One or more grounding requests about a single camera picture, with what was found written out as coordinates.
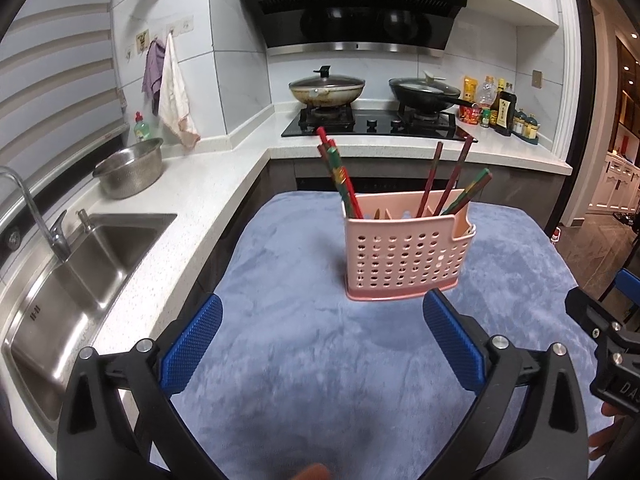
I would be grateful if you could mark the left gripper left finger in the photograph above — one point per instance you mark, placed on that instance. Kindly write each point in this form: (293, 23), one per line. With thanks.
(117, 419)

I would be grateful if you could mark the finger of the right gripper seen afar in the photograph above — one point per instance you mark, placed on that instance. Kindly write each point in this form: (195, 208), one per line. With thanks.
(629, 285)

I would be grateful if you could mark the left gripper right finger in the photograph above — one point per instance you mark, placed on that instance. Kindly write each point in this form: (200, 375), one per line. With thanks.
(527, 420)

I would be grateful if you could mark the dark red chopstick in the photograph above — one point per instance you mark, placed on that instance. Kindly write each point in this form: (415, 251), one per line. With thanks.
(430, 179)

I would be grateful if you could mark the bright red chopstick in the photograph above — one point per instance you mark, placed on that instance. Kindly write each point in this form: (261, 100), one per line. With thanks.
(322, 151)

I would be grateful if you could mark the person's right hand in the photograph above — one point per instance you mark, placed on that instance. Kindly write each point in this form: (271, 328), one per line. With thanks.
(601, 441)

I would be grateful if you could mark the person's left hand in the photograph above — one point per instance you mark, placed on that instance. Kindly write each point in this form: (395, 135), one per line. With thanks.
(313, 472)

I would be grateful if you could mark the stainless steel sink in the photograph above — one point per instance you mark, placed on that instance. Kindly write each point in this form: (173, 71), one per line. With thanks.
(66, 306)

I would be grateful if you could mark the tray of small jars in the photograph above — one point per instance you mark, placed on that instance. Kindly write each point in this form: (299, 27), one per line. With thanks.
(525, 127)

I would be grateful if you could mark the dark chopstick in holder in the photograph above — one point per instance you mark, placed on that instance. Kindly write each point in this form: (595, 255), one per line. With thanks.
(469, 140)

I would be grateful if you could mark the chrome sink faucet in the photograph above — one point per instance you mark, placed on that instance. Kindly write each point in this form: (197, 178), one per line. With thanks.
(55, 234)

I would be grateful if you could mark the blue fleece table mat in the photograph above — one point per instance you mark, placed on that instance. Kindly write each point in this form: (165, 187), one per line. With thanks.
(300, 374)

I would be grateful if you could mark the dark soy sauce bottle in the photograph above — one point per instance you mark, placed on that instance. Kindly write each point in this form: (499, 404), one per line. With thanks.
(505, 110)

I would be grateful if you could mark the pink perforated utensil holder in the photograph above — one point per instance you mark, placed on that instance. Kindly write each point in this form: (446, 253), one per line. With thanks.
(392, 254)

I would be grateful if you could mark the red seasoning container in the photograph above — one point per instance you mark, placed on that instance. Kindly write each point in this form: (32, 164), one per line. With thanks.
(470, 114)

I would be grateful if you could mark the clear plastic bottle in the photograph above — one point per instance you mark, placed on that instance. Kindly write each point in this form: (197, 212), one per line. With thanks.
(486, 93)

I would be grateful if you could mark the yellow seasoning packet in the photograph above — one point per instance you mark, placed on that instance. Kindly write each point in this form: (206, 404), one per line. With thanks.
(469, 89)

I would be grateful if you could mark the stainless steel bowl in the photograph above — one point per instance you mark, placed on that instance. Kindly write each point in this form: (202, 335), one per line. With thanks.
(130, 170)

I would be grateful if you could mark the black wok with lid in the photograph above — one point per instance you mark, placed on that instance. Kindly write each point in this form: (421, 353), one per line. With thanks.
(428, 95)

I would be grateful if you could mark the black gas stove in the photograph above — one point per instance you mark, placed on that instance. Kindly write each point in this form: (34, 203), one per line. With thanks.
(398, 121)

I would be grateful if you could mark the green dish soap bottle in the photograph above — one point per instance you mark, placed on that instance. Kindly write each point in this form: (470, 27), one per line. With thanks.
(142, 130)

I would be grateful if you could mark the white hanging towel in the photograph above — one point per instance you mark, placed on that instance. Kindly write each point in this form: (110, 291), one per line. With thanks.
(174, 106)

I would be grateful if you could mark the red chopstick in holder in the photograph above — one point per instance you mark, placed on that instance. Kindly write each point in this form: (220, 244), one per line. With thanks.
(324, 139)

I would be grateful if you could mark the black range hood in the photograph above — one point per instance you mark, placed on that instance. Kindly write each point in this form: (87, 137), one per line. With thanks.
(292, 26)

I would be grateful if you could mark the beige wok with lid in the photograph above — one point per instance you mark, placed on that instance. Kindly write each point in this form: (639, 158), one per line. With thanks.
(327, 90)

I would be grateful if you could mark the purple hanging cloth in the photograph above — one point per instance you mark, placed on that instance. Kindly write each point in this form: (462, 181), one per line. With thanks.
(153, 74)

